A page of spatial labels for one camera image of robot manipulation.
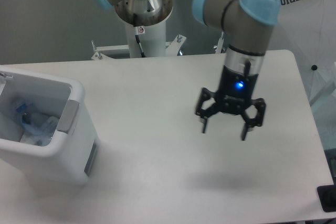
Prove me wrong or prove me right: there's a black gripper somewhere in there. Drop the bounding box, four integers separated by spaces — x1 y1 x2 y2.
195 64 266 141

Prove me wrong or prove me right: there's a clear plastic water bottle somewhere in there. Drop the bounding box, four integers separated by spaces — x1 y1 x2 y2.
11 98 59 146

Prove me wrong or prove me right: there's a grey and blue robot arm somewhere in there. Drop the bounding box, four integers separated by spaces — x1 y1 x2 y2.
95 0 281 138

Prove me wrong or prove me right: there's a white plastic trash can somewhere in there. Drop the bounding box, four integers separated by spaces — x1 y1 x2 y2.
1 66 99 185

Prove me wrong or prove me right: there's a white Superior umbrella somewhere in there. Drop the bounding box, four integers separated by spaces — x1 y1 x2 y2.
269 0 335 100

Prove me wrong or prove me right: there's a black device at table edge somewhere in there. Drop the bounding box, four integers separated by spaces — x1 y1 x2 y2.
317 185 335 212

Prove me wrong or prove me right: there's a white metal base frame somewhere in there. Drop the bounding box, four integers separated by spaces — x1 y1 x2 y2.
91 32 228 60

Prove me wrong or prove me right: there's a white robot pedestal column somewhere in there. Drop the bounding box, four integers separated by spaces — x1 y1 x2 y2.
114 0 174 58

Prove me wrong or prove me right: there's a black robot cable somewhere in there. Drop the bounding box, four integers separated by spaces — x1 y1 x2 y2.
132 13 146 58

